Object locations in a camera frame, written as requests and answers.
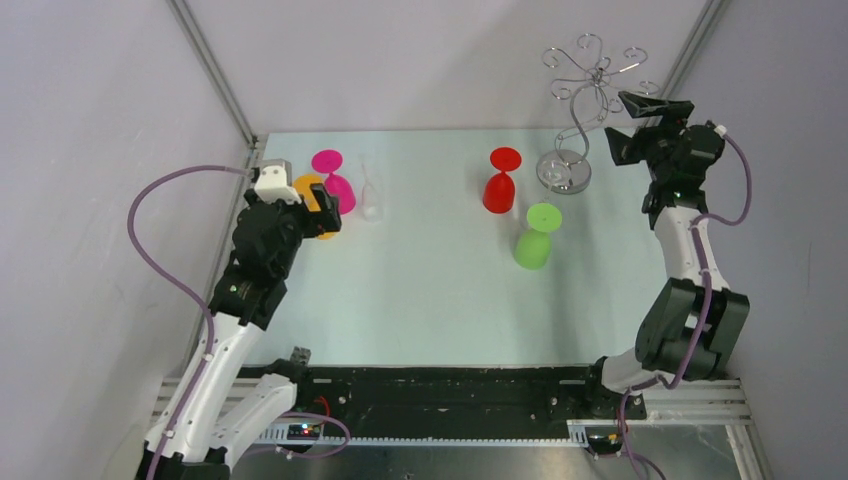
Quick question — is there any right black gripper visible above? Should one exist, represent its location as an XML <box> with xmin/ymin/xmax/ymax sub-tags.
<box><xmin>604</xmin><ymin>91</ymin><xmax>695</xmax><ymax>182</ymax></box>

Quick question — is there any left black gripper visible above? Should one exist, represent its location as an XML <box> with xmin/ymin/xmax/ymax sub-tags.
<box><xmin>267</xmin><ymin>183</ymin><xmax>341</xmax><ymax>278</ymax></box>

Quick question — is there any chrome wine glass rack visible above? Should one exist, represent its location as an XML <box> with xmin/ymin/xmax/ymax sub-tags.
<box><xmin>536</xmin><ymin>32</ymin><xmax>649</xmax><ymax>195</ymax></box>

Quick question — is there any green wine glass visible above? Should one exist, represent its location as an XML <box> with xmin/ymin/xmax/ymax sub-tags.
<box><xmin>513</xmin><ymin>202</ymin><xmax>563</xmax><ymax>270</ymax></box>

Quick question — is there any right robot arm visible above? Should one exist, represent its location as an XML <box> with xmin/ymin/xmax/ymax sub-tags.
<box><xmin>581</xmin><ymin>91</ymin><xmax>752</xmax><ymax>421</ymax></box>

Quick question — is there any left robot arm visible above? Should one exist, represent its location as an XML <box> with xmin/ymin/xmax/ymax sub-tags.
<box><xmin>137</xmin><ymin>183</ymin><xmax>341</xmax><ymax>479</ymax></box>

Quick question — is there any orange wine glass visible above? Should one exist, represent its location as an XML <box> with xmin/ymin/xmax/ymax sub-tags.
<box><xmin>293</xmin><ymin>174</ymin><xmax>337</xmax><ymax>240</ymax></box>

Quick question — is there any pink wine glass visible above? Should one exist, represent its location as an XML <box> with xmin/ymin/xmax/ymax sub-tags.
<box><xmin>311</xmin><ymin>149</ymin><xmax>356</xmax><ymax>215</ymax></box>

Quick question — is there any red wine glass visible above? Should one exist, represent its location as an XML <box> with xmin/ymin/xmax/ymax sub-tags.
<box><xmin>482</xmin><ymin>146</ymin><xmax>522</xmax><ymax>214</ymax></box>

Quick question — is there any clear champagne flute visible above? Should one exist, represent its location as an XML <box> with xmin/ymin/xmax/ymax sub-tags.
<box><xmin>360</xmin><ymin>156</ymin><xmax>384</xmax><ymax>223</ymax></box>

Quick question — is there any left circuit board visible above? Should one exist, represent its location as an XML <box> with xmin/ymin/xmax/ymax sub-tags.
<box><xmin>286</xmin><ymin>423</ymin><xmax>322</xmax><ymax>441</ymax></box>

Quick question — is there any circuit board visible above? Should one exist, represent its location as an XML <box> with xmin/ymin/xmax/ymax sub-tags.
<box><xmin>286</xmin><ymin>423</ymin><xmax>322</xmax><ymax>441</ymax></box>
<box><xmin>585</xmin><ymin>434</ymin><xmax>623</xmax><ymax>458</ymax></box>

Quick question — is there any right circuit board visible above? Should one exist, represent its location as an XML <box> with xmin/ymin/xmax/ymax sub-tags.
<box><xmin>585</xmin><ymin>434</ymin><xmax>623</xmax><ymax>458</ymax></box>

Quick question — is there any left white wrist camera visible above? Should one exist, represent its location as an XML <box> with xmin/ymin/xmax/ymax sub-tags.
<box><xmin>253</xmin><ymin>159</ymin><xmax>302</xmax><ymax>205</ymax></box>

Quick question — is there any right aluminium frame post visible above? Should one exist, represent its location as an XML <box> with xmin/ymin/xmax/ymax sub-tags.
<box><xmin>659</xmin><ymin>0</ymin><xmax>732</xmax><ymax>99</ymax></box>

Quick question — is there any aluminium frame post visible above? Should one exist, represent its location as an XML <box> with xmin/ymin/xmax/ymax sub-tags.
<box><xmin>166</xmin><ymin>0</ymin><xmax>257</xmax><ymax>148</ymax></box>
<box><xmin>659</xmin><ymin>0</ymin><xmax>732</xmax><ymax>99</ymax></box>

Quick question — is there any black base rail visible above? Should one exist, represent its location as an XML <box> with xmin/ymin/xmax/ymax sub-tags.
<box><xmin>235</xmin><ymin>364</ymin><xmax>647</xmax><ymax>442</ymax></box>

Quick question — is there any left aluminium frame post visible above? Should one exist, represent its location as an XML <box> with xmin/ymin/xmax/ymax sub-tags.
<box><xmin>166</xmin><ymin>0</ymin><xmax>257</xmax><ymax>148</ymax></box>

